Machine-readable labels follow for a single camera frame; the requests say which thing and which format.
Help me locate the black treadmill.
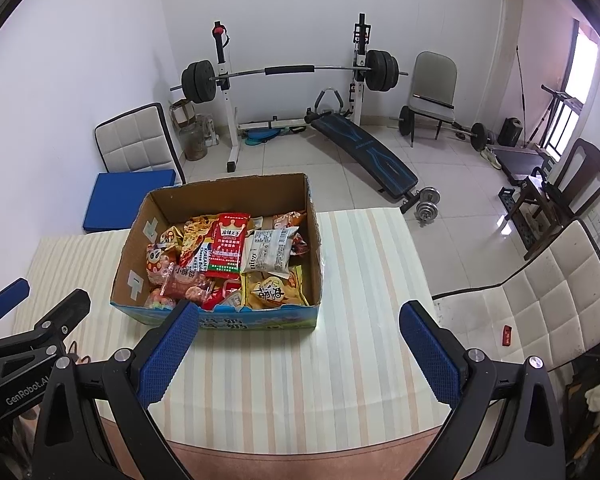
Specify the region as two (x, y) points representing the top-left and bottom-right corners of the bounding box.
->
(492, 146), (551, 186)

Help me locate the yellow puff snack bag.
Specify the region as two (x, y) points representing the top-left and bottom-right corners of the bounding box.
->
(244, 270), (311, 308)

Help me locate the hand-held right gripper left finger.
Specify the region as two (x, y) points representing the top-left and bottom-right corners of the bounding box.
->
(31, 299), (201, 480)

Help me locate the dark wooden chair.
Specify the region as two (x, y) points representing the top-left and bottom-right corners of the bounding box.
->
(500, 138), (600, 261)

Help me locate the yellow red instant noodle packet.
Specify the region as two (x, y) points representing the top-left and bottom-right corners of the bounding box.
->
(180, 215), (221, 271)

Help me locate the white barbell rack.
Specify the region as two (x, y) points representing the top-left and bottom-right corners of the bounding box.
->
(211, 12), (373, 173)

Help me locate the white padded chair black frame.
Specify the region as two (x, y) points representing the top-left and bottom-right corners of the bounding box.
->
(94, 102), (187, 186)

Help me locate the triangular orange panda snack packet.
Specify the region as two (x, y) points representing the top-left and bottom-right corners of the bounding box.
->
(272, 211), (308, 256)

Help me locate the teal balance disc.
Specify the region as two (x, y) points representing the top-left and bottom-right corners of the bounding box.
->
(244, 127), (281, 146)

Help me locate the grey chair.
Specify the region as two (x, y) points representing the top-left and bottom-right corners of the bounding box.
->
(407, 51), (458, 148)

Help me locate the black speaker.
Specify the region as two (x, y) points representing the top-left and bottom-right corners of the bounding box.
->
(497, 117), (523, 147)

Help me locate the red green label snack packet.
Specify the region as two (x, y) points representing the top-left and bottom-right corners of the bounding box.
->
(206, 212), (251, 279)

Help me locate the red sauce packet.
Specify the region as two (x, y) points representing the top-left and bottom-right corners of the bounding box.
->
(200, 282), (243, 311)

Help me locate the chrome dumbbell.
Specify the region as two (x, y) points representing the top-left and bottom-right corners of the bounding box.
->
(414, 187), (440, 223)

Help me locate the window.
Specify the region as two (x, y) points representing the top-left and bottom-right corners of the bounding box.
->
(550, 20), (598, 156)

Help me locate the glass jar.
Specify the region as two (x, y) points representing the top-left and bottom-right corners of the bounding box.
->
(180, 115), (208, 162)

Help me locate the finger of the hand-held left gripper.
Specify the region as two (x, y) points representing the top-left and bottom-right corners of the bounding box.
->
(0, 278), (31, 322)
(12, 288), (92, 356)

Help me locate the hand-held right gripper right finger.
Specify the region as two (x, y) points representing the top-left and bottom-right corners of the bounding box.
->
(398, 299), (567, 480)

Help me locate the white printed snack packet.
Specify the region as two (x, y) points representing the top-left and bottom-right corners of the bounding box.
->
(241, 227), (300, 273)

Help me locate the small yellow panda snack packet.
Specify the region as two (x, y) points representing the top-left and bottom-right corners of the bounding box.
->
(160, 225), (186, 248)

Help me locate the blue folded mat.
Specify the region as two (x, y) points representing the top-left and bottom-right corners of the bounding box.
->
(82, 170), (177, 235)

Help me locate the orange panda face snack packet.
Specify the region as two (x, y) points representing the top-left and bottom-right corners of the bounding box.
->
(146, 244), (178, 286)

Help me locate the dark blue sit-up bench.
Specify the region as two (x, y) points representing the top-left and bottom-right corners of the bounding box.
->
(304, 87), (420, 213)

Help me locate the white quilted chair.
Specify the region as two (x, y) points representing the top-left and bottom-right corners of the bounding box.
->
(431, 219), (600, 371)

